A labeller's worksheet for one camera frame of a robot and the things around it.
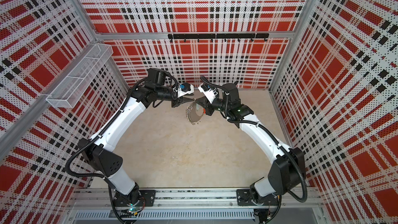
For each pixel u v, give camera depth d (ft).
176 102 2.10
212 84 1.72
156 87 1.89
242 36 2.94
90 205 2.44
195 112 2.59
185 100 2.17
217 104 2.14
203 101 2.25
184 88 1.94
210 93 2.08
